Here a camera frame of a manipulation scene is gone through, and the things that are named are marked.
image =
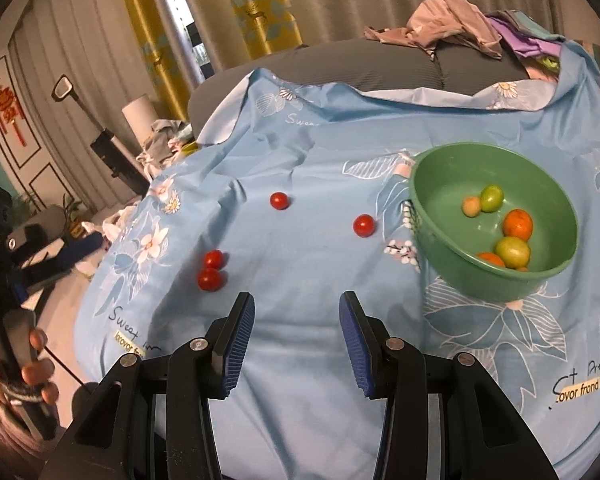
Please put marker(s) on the white plastic bag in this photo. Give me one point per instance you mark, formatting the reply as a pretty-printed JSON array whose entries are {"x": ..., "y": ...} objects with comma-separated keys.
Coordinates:
[{"x": 112, "y": 222}]

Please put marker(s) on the pink clothing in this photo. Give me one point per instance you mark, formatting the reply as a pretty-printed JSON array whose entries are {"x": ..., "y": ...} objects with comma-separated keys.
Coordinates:
[{"x": 445, "y": 17}]

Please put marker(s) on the person's left hand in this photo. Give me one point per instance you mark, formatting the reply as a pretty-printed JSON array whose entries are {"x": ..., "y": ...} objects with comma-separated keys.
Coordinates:
[{"x": 37, "y": 372}]

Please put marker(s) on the red knot wall decoration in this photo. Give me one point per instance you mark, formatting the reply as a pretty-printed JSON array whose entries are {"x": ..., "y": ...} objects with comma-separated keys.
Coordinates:
[{"x": 9, "y": 110}]

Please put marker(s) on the small mandarin orange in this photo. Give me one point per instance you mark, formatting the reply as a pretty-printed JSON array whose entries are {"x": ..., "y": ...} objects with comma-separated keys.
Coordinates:
[{"x": 518, "y": 224}]

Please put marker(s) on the dark green jujube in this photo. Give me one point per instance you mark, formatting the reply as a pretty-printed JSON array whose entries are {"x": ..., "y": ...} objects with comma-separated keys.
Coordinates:
[{"x": 492, "y": 198}]

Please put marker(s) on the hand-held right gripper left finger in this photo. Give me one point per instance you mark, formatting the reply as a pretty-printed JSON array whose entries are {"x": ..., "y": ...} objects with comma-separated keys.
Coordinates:
[{"x": 237, "y": 345}]

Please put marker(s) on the yellow patterned curtain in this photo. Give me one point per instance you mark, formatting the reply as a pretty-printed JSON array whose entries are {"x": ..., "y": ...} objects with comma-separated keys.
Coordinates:
[
  {"x": 265, "y": 10},
  {"x": 140, "y": 15}
]

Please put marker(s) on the person's left forearm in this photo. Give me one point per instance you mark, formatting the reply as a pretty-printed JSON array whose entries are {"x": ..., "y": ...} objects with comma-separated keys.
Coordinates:
[{"x": 5, "y": 445}]

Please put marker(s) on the green plastic bowl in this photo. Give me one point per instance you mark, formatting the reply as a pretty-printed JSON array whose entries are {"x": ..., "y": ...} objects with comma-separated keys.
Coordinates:
[{"x": 445, "y": 195}]

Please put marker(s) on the white cylinder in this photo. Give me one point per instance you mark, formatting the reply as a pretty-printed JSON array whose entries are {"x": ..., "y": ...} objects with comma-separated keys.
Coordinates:
[{"x": 139, "y": 120}]

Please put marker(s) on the grey sofa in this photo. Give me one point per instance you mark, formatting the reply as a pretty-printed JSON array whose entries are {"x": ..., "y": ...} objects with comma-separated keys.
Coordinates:
[{"x": 380, "y": 67}]

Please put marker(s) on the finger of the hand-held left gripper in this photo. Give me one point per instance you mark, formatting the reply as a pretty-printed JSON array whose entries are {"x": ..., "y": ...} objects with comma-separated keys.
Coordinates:
[
  {"x": 45, "y": 280},
  {"x": 82, "y": 252}
]

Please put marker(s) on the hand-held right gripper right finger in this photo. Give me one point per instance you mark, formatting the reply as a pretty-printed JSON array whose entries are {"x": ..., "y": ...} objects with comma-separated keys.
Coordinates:
[{"x": 355, "y": 345}]

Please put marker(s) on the pile of clothes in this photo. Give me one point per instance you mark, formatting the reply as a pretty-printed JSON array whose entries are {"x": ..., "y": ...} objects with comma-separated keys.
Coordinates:
[{"x": 162, "y": 137}]

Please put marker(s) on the black stick vacuum cleaner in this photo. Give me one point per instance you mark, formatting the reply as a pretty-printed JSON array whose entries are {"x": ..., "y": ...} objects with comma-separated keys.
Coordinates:
[{"x": 115, "y": 157}]

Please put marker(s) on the purple cloth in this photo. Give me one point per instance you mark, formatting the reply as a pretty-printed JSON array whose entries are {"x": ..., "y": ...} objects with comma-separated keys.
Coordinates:
[{"x": 525, "y": 40}]

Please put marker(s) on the blue floral bed sheet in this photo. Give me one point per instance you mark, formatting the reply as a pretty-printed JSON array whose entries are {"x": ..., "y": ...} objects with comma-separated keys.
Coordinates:
[{"x": 305, "y": 160}]

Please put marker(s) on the red cherry tomato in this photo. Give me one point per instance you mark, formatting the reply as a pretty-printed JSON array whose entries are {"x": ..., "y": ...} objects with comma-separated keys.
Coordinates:
[
  {"x": 279, "y": 201},
  {"x": 210, "y": 279},
  {"x": 214, "y": 259},
  {"x": 364, "y": 225}
]

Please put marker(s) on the yellow-green jujube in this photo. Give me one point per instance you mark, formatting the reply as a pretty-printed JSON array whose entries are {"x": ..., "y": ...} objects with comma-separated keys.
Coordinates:
[{"x": 513, "y": 251}]

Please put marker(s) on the large mandarin orange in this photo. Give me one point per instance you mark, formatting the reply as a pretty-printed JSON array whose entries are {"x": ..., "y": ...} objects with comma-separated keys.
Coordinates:
[{"x": 491, "y": 260}]

